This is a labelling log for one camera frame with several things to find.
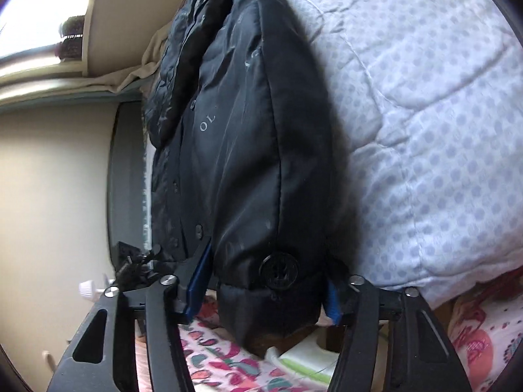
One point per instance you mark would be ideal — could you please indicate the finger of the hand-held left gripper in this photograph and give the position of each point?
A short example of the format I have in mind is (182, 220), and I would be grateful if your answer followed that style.
(149, 259)

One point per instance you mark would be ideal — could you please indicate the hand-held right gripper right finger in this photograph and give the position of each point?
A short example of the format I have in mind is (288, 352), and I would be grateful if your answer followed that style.
(333, 306)

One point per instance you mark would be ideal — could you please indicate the beige and teal curtain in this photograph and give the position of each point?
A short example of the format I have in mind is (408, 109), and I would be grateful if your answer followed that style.
(135, 75)

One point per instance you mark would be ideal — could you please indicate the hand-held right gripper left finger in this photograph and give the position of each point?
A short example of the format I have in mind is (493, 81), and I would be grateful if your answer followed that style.
(196, 290)

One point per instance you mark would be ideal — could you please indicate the white object with green stripe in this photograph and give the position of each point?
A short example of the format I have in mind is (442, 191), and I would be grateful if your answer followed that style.
(302, 359)

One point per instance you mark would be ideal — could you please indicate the dark bed frame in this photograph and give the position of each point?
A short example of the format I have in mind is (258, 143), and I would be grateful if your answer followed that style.
(126, 171)

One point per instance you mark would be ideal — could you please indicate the dark navy printed jacket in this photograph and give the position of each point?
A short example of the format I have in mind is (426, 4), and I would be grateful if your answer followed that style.
(253, 151)

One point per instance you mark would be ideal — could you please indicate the white ribbed plastic object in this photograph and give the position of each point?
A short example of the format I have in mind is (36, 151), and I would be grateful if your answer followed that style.
(88, 288)

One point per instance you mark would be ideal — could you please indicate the green floral mattress sheet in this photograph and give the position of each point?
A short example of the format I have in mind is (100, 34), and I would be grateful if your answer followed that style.
(146, 212)

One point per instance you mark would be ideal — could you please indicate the window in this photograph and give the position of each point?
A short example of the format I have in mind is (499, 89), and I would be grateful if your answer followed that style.
(32, 20)

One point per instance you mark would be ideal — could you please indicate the pink floral cloth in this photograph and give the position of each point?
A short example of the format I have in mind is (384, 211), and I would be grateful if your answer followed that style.
(229, 359)

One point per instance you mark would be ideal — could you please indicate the white dotted quilted bed blanket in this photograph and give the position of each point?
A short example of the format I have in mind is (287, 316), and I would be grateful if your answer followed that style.
(429, 130)

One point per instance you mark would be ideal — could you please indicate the dark windowsill object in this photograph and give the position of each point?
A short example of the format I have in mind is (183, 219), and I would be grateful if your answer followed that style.
(72, 39)

